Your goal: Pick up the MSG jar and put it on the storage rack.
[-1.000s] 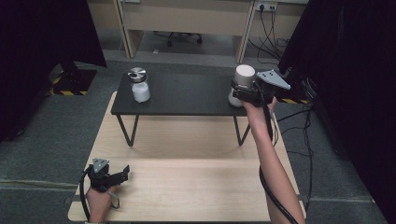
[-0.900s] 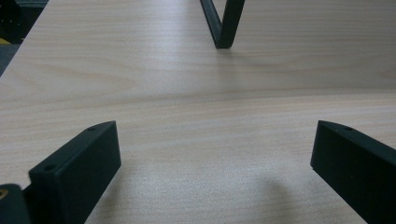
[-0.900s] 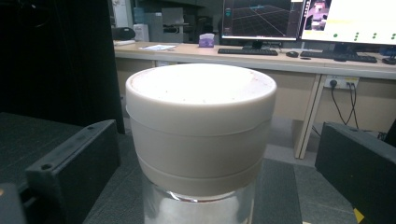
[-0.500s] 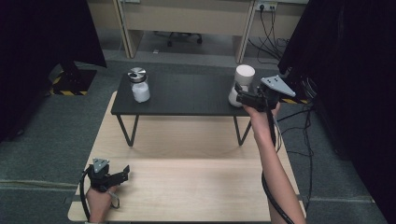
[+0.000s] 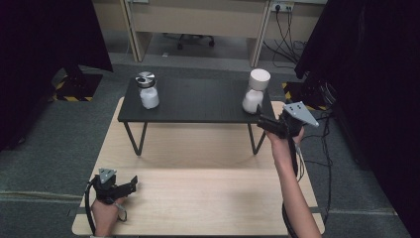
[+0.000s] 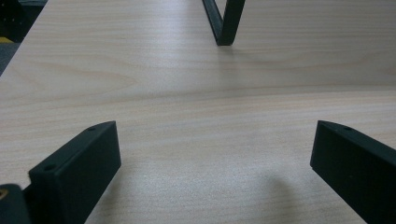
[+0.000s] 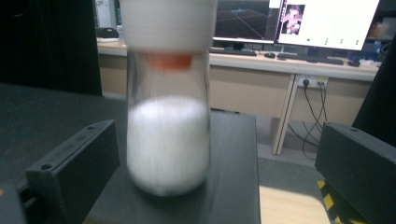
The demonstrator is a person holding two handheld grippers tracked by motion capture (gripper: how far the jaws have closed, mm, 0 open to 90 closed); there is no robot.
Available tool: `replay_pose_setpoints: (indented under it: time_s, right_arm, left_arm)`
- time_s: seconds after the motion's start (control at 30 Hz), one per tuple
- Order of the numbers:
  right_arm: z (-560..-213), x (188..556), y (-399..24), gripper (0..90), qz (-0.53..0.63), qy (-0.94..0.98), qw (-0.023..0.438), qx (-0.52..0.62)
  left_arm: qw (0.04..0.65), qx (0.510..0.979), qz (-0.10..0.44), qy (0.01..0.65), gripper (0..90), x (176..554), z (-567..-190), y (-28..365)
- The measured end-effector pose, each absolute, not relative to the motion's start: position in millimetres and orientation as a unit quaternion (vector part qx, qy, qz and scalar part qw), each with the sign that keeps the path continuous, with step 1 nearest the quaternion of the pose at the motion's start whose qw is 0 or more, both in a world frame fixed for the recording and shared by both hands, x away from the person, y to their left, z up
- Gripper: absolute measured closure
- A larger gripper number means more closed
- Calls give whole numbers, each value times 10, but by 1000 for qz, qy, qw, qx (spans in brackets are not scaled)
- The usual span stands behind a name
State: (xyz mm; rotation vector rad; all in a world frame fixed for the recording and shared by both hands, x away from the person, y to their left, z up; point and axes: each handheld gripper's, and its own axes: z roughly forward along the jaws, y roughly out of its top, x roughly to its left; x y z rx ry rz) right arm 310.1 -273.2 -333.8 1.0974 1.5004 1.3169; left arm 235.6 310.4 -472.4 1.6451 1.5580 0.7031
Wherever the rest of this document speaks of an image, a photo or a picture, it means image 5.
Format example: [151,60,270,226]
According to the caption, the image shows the black cables on floor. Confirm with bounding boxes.
[298,108,335,226]

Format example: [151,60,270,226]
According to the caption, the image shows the black raised shelf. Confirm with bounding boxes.
[117,77,277,157]

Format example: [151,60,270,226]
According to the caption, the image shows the black cables by wall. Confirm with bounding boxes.
[262,4,309,69]

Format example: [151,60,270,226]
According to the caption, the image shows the grey wrist strap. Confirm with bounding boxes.
[114,201,129,222]

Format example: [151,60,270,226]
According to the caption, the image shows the black office chair base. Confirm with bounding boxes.
[162,33,216,52]

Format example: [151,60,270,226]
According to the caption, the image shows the person's right hand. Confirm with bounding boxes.
[264,126,306,157]

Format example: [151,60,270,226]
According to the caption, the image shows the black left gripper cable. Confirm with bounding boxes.
[84,176,100,236]

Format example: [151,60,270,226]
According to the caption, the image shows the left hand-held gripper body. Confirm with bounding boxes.
[91,168,121,204]

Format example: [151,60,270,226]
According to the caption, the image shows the black curtain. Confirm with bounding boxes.
[294,0,420,238]
[0,0,114,152]

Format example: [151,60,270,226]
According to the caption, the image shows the black stand base striped tape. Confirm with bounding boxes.
[281,73,335,112]
[49,63,104,103]

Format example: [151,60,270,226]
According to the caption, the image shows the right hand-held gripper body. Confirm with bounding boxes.
[278,101,321,140]

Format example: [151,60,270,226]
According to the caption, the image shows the beige desk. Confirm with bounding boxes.
[120,0,275,68]

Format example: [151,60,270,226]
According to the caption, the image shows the white jar with silver lid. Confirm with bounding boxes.
[135,70,160,110]

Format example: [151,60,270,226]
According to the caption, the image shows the white wall socket strip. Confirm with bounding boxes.
[270,1,295,14]

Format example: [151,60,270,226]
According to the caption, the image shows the person's left hand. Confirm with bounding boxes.
[90,195,127,237]

